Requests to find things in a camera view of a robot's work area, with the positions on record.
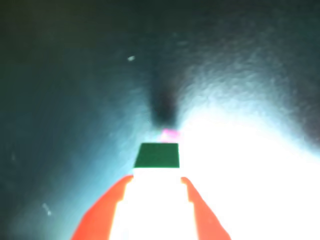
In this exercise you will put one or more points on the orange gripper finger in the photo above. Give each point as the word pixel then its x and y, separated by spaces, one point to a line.
pixel 205 217
pixel 100 215

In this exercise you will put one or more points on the green cube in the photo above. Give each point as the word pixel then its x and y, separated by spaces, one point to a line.
pixel 157 155

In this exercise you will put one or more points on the small pink scrap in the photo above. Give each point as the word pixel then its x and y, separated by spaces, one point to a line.
pixel 170 133

